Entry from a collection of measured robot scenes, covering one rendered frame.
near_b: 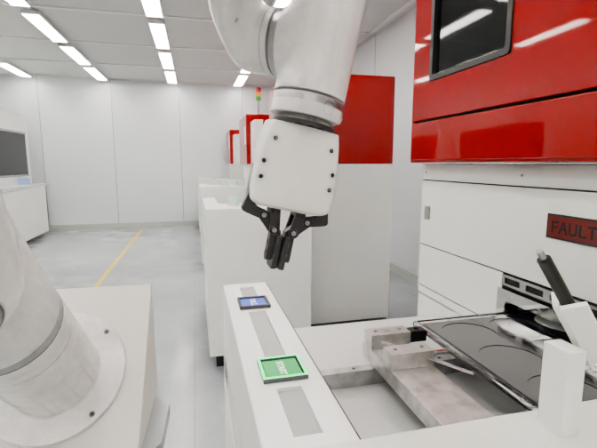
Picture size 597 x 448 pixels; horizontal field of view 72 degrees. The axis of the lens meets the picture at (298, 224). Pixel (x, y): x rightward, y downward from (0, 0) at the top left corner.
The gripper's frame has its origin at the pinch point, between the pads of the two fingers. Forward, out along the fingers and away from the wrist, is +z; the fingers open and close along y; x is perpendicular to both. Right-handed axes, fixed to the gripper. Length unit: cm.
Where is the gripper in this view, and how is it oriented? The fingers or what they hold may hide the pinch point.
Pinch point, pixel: (277, 251)
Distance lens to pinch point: 50.4
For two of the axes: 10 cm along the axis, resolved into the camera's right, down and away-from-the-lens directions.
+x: 2.4, 1.4, -9.6
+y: -9.5, -1.7, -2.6
